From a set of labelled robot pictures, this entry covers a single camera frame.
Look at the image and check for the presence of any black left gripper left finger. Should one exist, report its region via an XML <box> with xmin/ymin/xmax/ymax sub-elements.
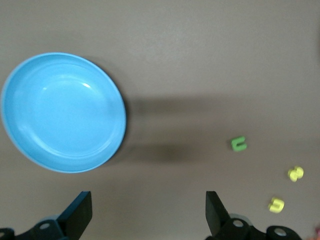
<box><xmin>0</xmin><ymin>191</ymin><xmax>93</xmax><ymax>240</ymax></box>

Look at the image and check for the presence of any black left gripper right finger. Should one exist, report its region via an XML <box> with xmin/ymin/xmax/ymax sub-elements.
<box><xmin>204</xmin><ymin>190</ymin><xmax>304</xmax><ymax>240</ymax></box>

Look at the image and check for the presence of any yellow foam letter u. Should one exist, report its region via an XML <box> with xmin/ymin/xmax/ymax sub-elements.
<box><xmin>267</xmin><ymin>196</ymin><xmax>286</xmax><ymax>214</ymax></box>

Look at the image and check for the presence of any green foam letter n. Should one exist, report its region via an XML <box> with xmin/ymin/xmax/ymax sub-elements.
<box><xmin>229</xmin><ymin>135</ymin><xmax>249</xmax><ymax>153</ymax></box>

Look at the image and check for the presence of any blue plate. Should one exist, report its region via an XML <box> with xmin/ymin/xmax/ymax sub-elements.
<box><xmin>0</xmin><ymin>51</ymin><xmax>128</xmax><ymax>174</ymax></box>

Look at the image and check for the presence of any yellow foam letter s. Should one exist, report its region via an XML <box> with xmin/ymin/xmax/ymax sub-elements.
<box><xmin>286</xmin><ymin>165</ymin><xmax>305</xmax><ymax>183</ymax></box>

